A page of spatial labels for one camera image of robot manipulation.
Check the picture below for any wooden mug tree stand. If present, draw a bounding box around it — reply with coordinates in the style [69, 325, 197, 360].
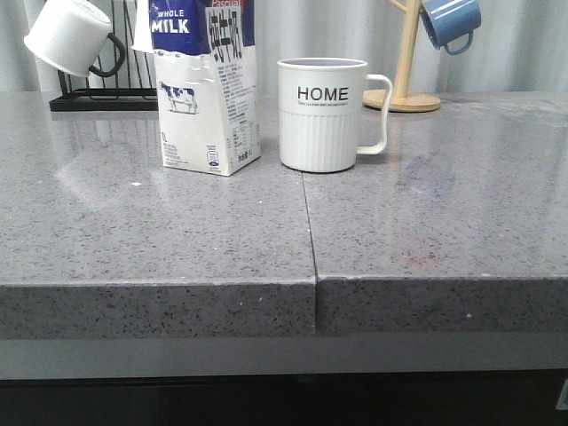
[390, 0, 440, 113]

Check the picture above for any blue enamel mug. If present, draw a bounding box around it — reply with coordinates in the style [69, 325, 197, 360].
[421, 0, 481, 56]

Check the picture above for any white mug black handle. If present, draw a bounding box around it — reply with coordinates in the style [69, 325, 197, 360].
[131, 0, 154, 53]
[23, 0, 126, 78]

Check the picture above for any black wire mug rack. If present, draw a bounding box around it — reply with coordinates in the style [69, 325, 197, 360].
[49, 1, 158, 112]

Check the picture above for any white HOME mug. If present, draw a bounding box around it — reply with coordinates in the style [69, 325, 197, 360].
[277, 58, 393, 173]

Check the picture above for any white mug black handle right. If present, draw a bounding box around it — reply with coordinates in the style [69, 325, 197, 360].
[131, 0, 154, 53]

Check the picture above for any white mug black handle left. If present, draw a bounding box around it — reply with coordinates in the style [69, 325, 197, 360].
[23, 0, 126, 78]

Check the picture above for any Pascual whole milk carton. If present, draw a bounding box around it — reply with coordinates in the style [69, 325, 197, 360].
[148, 1, 261, 176]

